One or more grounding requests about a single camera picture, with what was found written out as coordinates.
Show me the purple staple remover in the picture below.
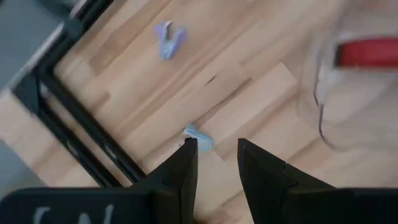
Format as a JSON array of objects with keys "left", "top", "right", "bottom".
[{"left": 154, "top": 21, "right": 188, "bottom": 61}]

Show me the red stapler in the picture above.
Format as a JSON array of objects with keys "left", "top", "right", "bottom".
[{"left": 335, "top": 37, "right": 398, "bottom": 68}]

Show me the clear plastic bin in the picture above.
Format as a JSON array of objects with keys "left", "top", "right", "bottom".
[{"left": 295, "top": 9, "right": 398, "bottom": 153}]

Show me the light blue staple remover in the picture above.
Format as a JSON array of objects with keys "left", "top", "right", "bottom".
[{"left": 182, "top": 124, "right": 214, "bottom": 153}]

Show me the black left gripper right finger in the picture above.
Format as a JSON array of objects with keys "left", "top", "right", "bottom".
[{"left": 238, "top": 138, "right": 398, "bottom": 224}]

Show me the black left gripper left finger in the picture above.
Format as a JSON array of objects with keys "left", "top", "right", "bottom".
[{"left": 0, "top": 138, "right": 199, "bottom": 224}]

